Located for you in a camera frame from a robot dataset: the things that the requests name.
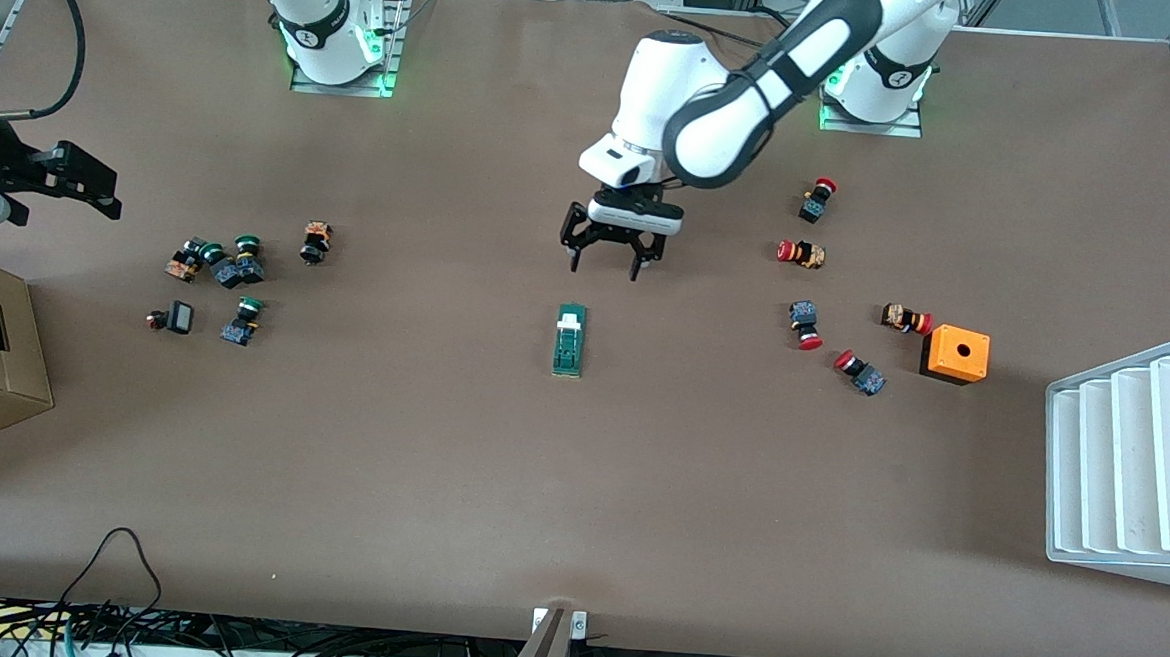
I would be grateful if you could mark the black push button orange block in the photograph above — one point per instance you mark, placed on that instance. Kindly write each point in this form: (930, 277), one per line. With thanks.
(316, 242)
(186, 260)

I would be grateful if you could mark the green knife load switch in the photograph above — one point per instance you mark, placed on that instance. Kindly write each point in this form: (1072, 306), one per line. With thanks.
(569, 343)

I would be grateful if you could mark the black square button red tip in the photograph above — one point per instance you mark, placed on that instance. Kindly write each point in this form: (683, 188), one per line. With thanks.
(181, 317)

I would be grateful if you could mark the red stop button orange block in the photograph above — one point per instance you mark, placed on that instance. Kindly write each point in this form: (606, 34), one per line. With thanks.
(906, 319)
(801, 253)

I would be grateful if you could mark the white slotted tray rack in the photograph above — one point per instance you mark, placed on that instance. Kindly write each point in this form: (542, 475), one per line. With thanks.
(1128, 467)

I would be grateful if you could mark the red stop button blue block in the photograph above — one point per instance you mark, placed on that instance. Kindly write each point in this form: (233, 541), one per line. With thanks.
(861, 373)
(805, 322)
(816, 202)

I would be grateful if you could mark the white mounting bracket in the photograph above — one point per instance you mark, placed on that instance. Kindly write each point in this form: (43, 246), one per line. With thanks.
(579, 626)

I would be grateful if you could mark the orange button enclosure box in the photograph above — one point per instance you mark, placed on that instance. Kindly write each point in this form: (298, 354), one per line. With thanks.
(956, 356)

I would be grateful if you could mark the yellow flat item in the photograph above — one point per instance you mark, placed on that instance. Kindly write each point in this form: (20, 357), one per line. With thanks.
(19, 619)

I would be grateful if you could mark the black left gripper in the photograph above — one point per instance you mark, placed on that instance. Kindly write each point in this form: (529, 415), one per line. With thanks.
(613, 233)

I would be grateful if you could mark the aluminium arm base plate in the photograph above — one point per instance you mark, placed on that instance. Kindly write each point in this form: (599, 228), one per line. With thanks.
(342, 89)
(871, 128)

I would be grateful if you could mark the green push button blue block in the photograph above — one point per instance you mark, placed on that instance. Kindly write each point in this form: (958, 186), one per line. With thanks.
(243, 323)
(220, 264)
(250, 263)

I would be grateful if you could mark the aluminium frame profile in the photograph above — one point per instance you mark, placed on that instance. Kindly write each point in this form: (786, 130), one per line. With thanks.
(4, 38)

